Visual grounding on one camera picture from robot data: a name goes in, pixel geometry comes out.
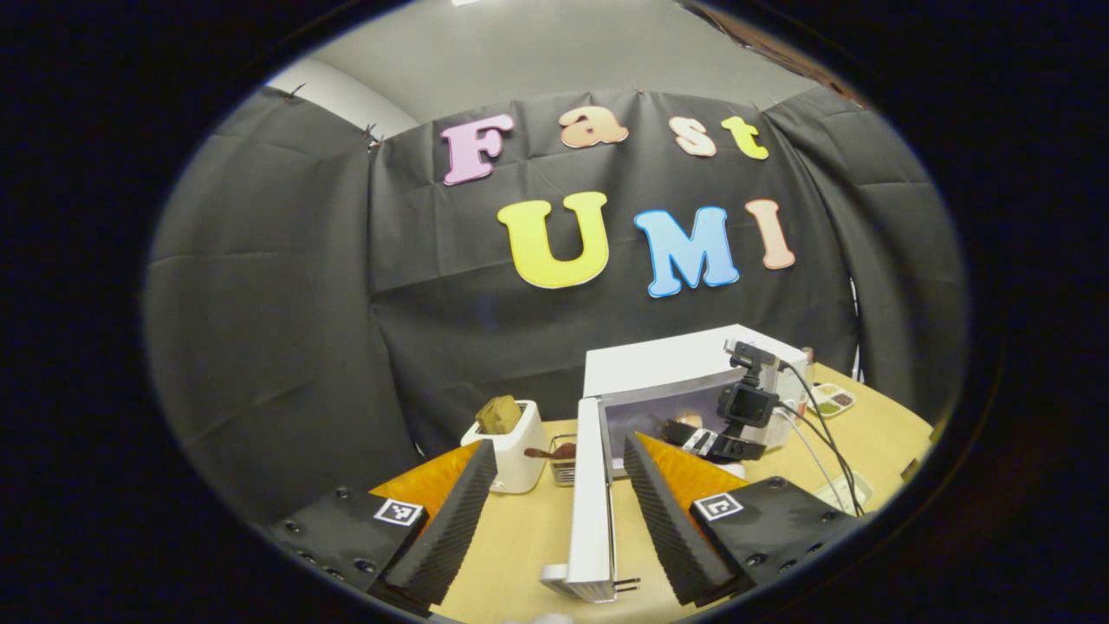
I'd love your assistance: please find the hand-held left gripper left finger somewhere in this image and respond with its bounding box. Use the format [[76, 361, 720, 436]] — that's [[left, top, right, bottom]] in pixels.
[[269, 439, 499, 608]]

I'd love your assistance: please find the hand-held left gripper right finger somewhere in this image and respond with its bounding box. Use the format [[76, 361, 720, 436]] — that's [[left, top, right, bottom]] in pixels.
[[622, 432, 867, 608]]

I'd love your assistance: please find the white microwave oven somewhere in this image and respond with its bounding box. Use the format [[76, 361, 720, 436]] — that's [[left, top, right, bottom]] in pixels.
[[542, 324, 811, 604]]

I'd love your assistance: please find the divided tray with beans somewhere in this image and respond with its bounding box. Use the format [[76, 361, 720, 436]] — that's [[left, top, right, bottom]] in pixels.
[[810, 382, 858, 418]]

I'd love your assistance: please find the white toaster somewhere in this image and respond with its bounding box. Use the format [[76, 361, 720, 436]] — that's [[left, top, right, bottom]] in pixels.
[[460, 400, 549, 495]]

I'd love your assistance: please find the brown bread slice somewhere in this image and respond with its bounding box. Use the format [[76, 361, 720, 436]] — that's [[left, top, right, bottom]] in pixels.
[[475, 395, 523, 435]]

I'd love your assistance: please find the pale green square plate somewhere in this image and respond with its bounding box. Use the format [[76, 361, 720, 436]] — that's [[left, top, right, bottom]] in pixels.
[[814, 471, 874, 514]]

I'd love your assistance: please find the black backdrop cloth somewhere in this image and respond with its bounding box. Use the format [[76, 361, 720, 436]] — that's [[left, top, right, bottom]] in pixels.
[[143, 87, 967, 521]]

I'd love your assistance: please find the grey cable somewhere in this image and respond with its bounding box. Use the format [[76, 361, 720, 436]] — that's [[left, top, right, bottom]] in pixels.
[[775, 407, 846, 512]]

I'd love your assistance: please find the black cable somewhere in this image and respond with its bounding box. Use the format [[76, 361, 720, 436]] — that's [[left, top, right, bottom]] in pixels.
[[775, 360, 867, 518]]

